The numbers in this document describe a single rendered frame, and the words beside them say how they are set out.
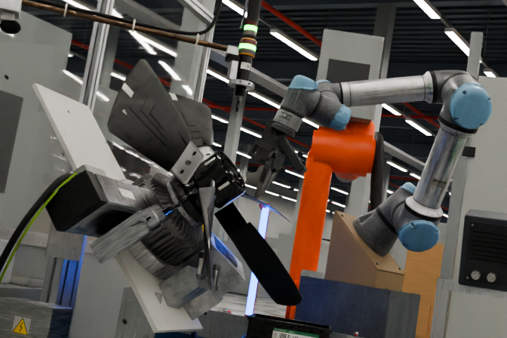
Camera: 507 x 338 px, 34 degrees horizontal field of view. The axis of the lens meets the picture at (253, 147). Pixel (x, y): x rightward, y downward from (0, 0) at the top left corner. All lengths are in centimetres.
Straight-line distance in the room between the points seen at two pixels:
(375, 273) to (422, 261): 757
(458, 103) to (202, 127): 71
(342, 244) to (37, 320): 104
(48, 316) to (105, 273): 111
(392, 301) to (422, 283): 754
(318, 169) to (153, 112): 426
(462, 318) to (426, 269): 637
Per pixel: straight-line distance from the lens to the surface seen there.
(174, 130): 197
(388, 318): 257
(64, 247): 212
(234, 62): 217
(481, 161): 383
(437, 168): 249
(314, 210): 614
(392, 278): 273
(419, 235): 254
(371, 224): 269
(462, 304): 379
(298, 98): 233
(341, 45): 617
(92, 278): 305
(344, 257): 265
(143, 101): 192
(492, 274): 229
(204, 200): 173
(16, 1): 212
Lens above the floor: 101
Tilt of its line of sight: 8 degrees up
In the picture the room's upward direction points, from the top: 9 degrees clockwise
